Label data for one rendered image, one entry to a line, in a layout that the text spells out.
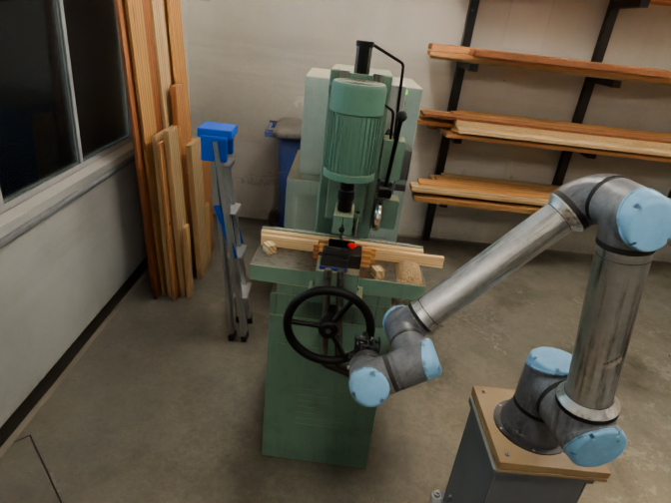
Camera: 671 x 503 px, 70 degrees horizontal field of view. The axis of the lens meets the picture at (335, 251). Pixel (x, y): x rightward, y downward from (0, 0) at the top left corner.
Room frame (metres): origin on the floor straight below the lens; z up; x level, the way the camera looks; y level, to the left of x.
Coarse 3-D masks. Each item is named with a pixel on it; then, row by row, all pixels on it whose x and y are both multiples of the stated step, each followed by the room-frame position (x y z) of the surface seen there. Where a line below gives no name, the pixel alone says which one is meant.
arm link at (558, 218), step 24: (552, 192) 1.12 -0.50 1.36; (576, 192) 1.07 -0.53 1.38; (552, 216) 1.07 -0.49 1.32; (576, 216) 1.05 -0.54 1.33; (504, 240) 1.08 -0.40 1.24; (528, 240) 1.05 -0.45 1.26; (552, 240) 1.05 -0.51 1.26; (480, 264) 1.05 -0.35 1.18; (504, 264) 1.04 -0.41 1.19; (432, 288) 1.06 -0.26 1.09; (456, 288) 1.03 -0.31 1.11; (480, 288) 1.03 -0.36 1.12; (408, 312) 1.03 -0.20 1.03; (432, 312) 1.02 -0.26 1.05
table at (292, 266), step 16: (256, 256) 1.48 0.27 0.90; (272, 256) 1.50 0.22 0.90; (288, 256) 1.51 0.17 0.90; (304, 256) 1.53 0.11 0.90; (256, 272) 1.43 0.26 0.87; (272, 272) 1.43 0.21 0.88; (288, 272) 1.42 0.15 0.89; (304, 272) 1.42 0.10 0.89; (368, 272) 1.46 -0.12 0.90; (384, 272) 1.48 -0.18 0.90; (368, 288) 1.42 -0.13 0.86; (384, 288) 1.42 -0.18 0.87; (400, 288) 1.42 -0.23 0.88; (416, 288) 1.41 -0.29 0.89; (352, 304) 1.32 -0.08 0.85
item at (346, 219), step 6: (336, 204) 1.65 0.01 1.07; (336, 210) 1.59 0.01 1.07; (336, 216) 1.54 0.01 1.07; (342, 216) 1.54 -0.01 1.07; (348, 216) 1.54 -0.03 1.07; (336, 222) 1.54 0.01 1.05; (342, 222) 1.54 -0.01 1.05; (348, 222) 1.54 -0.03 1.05; (336, 228) 1.54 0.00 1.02; (348, 228) 1.54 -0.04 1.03; (342, 234) 1.54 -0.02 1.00; (348, 234) 1.54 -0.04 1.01
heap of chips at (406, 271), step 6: (396, 264) 1.55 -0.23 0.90; (402, 264) 1.50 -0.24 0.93; (408, 264) 1.49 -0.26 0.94; (414, 264) 1.50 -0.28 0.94; (396, 270) 1.49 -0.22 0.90; (402, 270) 1.46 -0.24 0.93; (408, 270) 1.45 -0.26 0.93; (414, 270) 1.46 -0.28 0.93; (396, 276) 1.46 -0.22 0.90; (402, 276) 1.44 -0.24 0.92; (408, 276) 1.43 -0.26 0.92; (414, 276) 1.44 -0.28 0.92; (420, 276) 1.45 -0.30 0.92; (408, 282) 1.42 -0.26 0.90; (414, 282) 1.43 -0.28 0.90; (420, 282) 1.43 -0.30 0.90
